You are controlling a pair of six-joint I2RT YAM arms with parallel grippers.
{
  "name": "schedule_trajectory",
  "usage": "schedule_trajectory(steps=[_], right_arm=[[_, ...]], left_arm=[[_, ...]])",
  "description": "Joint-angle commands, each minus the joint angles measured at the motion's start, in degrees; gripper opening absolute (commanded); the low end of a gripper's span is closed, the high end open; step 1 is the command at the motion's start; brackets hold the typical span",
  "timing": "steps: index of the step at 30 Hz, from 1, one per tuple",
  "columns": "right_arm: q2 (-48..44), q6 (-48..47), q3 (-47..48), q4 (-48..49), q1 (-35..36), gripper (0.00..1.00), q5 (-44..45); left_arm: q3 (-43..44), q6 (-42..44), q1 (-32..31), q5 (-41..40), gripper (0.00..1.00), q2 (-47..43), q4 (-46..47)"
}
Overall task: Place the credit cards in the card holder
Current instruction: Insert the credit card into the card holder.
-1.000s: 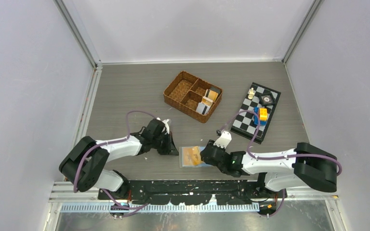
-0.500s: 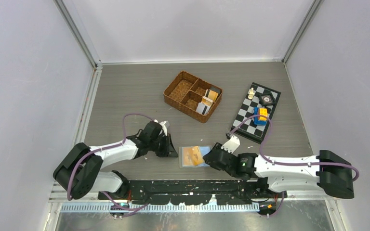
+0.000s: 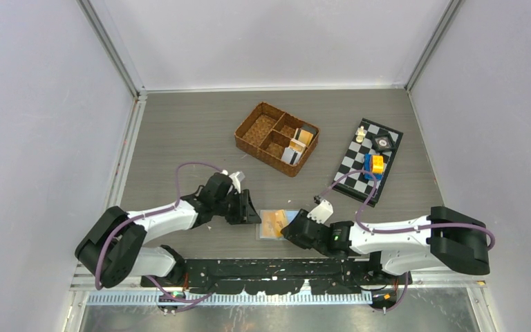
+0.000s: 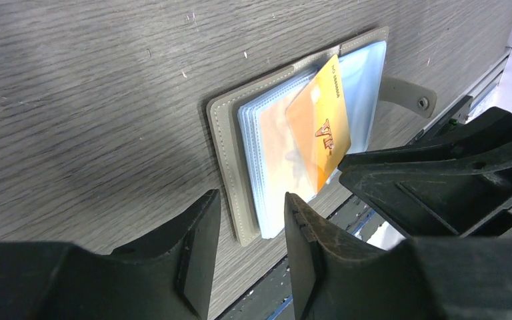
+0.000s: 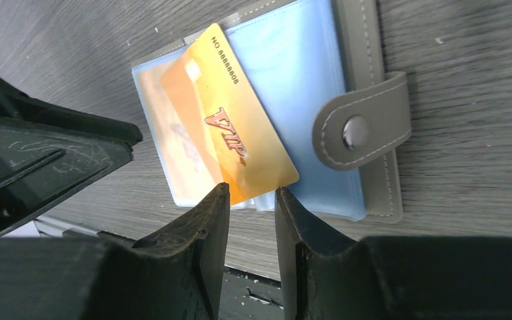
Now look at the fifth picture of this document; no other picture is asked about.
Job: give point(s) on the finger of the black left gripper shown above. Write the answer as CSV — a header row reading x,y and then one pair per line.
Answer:
x,y
49,153

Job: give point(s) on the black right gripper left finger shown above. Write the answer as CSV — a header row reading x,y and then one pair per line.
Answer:
x,y
175,272

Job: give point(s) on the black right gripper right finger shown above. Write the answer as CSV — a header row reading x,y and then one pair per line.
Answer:
x,y
327,275

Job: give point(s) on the gold credit card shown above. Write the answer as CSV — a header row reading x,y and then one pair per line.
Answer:
x,y
187,176
225,119

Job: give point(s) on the taupe leather card holder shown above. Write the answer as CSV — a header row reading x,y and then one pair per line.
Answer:
x,y
317,69

